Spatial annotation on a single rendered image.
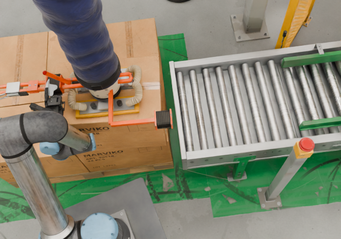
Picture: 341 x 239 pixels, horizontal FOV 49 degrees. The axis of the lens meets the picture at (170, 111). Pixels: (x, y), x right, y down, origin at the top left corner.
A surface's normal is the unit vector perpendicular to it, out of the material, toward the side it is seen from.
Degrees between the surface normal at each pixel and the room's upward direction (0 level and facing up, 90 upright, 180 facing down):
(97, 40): 76
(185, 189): 0
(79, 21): 99
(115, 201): 0
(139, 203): 0
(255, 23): 90
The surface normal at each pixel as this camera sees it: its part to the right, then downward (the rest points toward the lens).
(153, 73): -0.07, -0.44
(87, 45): 0.43, 0.67
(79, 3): 0.66, 0.45
